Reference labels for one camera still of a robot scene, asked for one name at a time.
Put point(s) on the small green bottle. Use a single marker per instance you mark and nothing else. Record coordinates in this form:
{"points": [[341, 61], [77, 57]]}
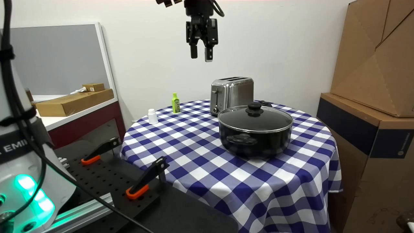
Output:
{"points": [[176, 103]]}

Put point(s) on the small cardboard box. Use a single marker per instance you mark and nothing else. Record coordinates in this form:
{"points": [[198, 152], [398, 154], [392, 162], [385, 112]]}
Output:
{"points": [[93, 87]]}

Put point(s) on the silver toaster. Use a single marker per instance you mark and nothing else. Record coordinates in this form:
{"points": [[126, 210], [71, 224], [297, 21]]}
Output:
{"points": [[231, 92]]}

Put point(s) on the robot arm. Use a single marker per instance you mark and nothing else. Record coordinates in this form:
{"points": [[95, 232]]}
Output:
{"points": [[19, 194]]}

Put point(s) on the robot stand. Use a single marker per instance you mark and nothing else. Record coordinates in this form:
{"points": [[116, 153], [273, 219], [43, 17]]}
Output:
{"points": [[106, 181]]}

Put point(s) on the blue white checked tablecloth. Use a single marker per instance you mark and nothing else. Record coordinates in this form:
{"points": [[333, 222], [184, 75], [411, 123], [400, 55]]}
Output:
{"points": [[200, 181]]}

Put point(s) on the black pot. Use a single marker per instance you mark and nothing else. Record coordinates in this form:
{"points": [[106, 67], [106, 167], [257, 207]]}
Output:
{"points": [[255, 142]]}

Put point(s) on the glass pot lid black knob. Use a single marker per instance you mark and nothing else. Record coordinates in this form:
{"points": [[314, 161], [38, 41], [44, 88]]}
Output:
{"points": [[255, 118]]}

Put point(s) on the long flat cardboard box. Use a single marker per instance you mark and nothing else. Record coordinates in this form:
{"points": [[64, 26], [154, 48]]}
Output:
{"points": [[72, 103]]}

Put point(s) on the grey partition panel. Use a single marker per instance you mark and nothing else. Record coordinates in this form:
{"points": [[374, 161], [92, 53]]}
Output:
{"points": [[55, 58]]}

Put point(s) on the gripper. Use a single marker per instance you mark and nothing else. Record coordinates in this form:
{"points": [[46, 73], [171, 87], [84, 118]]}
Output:
{"points": [[198, 8]]}

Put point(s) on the small white bottle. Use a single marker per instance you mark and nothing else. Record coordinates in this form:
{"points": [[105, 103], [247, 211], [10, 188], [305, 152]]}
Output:
{"points": [[152, 117]]}

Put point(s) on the large flattened cardboard box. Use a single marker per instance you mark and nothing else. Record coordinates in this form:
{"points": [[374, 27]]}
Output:
{"points": [[375, 55]]}

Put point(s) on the cardboard box with dark band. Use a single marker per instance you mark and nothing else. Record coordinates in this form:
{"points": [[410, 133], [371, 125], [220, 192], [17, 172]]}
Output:
{"points": [[372, 168]]}

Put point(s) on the white desk with red front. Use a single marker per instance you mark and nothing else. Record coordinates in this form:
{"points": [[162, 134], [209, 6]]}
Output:
{"points": [[84, 124]]}

